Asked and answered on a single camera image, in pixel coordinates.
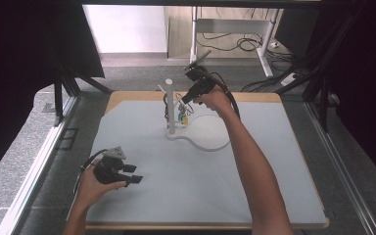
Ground black coiled floor cables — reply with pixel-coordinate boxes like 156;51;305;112
195;30;295;63

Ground black cable bundle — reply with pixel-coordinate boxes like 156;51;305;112
240;57;324;93

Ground white table mat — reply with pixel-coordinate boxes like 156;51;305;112
83;100;328;226

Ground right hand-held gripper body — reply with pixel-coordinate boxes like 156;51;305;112
182;49;217;96

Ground white power strip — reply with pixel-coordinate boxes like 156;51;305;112
280;71;300;87

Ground aluminium rail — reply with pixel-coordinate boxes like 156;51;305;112
304;101;376;235
0;96;80;235

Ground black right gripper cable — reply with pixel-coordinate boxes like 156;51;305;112
208;71;242;120

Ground person's left hand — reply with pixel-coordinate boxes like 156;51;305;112
75;159;128;211

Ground white key stand with round base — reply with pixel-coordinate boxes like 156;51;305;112
157;77;233;153

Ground person's right hand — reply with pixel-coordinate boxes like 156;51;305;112
192;85;240;116

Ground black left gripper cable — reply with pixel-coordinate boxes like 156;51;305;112
72;148;110;198

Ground black metal frame strut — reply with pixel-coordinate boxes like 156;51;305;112
52;63;114;127
275;6;368;133

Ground key ring with coloured tags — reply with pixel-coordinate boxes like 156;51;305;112
174;92;196;127

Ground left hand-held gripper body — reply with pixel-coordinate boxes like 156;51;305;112
92;146;135;186

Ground white metal desk frame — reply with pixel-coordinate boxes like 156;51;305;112
189;6;283;78

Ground black curtain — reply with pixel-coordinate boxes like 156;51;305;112
306;0;376;192
0;0;106;190

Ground white board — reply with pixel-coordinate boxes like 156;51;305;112
82;4;167;54

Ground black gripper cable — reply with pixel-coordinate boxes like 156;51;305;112
208;71;242;120
72;148;110;198

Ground wooden table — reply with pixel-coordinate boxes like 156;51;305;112
84;90;330;231

